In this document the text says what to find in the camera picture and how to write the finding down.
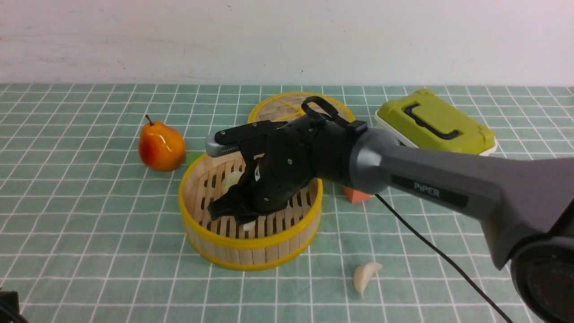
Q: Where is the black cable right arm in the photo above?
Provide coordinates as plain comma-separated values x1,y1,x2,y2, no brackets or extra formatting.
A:
374,194,514,323

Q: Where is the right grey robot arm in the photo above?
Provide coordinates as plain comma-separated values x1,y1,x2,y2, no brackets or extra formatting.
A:
205,113,574,323

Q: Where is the pale dumpling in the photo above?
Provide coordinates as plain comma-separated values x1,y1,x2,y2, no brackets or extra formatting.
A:
221,171,243,196

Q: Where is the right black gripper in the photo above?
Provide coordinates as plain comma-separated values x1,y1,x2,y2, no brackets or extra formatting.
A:
207,120,323,225

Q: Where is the bamboo steamer lid yellow rim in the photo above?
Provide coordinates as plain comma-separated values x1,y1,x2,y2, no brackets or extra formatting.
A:
247,92,355,123

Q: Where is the bamboo steamer tray yellow rim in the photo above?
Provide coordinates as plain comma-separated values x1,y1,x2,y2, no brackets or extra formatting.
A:
178,153,323,271

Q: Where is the orange cube block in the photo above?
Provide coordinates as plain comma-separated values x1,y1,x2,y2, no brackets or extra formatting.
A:
342,186,372,204

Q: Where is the small green block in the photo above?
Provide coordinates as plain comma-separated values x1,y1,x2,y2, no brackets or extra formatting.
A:
185,152,204,168

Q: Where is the green checked tablecloth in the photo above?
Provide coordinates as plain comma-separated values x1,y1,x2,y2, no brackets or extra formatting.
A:
0,84,574,323

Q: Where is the orange red toy pear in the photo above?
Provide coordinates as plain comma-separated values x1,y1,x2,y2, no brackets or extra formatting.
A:
138,114,186,172

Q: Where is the white dumpling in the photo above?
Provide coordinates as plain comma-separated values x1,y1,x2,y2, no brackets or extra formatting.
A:
353,262,383,299
241,220,257,232

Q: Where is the green lid white box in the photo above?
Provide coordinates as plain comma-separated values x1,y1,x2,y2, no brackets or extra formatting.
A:
374,89,498,156

